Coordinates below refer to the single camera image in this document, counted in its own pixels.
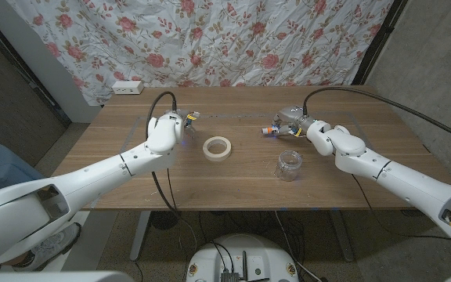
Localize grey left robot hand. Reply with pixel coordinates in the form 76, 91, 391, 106
181, 112, 201, 139

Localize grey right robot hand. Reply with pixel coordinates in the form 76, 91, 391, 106
270, 105, 313, 138

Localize white left shoulder cover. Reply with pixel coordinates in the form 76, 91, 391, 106
0, 270, 135, 282

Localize beige masking tape roll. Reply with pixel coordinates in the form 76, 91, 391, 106
202, 136, 233, 162

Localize clear glass jar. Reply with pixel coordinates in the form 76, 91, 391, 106
274, 150, 303, 183

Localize white power strip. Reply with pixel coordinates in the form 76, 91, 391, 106
111, 80, 145, 96

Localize floral backdrop cloth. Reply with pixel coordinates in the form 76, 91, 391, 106
5, 0, 395, 107

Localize black round floor disc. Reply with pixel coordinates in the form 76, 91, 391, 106
150, 211, 182, 231

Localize white table leg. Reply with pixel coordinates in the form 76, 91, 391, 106
130, 210, 152, 262

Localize grey table leg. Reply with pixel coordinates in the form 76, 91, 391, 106
329, 210, 355, 262

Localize white robot torso base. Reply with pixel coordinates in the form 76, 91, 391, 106
186, 233, 300, 282

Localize grey sneaker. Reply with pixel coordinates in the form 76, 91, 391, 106
13, 222, 81, 271

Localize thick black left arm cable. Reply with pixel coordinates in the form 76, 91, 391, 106
145, 91, 199, 255

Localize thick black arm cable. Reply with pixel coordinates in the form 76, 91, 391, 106
145, 91, 199, 255
302, 86, 451, 148

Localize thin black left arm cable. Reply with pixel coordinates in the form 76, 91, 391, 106
166, 168, 178, 215

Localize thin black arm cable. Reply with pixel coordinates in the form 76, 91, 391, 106
166, 168, 178, 215
351, 173, 451, 248

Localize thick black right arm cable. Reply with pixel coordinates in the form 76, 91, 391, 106
302, 86, 451, 148

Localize black backdrop frame pole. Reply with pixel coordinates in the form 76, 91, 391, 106
352, 0, 409, 85

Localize black wall rail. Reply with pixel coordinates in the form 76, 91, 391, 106
0, 7, 72, 127

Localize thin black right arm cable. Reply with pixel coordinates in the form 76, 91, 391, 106
351, 173, 451, 248

